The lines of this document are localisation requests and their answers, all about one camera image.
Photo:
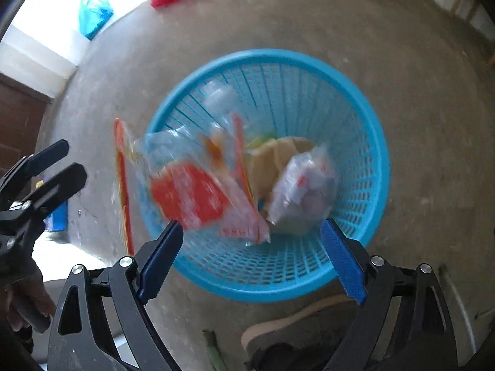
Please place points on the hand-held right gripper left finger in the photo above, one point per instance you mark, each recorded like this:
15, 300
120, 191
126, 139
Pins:
160, 262

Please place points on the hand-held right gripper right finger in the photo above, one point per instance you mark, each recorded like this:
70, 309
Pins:
344, 262

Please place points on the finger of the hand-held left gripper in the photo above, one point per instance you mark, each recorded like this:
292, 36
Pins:
64, 183
50, 153

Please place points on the clear red print plastic bag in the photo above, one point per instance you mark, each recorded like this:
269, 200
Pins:
185, 193

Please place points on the brown paper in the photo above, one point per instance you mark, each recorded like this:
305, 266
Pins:
278, 154

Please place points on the blue plastic mesh basket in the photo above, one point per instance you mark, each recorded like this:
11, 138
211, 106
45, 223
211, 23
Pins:
309, 85

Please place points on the person's left hand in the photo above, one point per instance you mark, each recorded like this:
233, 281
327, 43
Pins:
29, 301

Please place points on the small blue object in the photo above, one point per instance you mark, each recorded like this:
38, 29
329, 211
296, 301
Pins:
58, 216

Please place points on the brown wooden door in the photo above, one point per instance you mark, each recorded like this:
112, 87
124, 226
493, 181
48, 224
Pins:
19, 119

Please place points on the crumpled clear plastic bag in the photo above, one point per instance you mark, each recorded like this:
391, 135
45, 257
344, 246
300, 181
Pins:
305, 189

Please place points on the beige slipper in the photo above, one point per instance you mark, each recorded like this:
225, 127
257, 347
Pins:
286, 326

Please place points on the green stick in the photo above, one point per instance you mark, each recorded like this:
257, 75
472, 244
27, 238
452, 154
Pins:
215, 351

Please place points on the blue plastic bag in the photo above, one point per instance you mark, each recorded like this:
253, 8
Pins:
92, 17

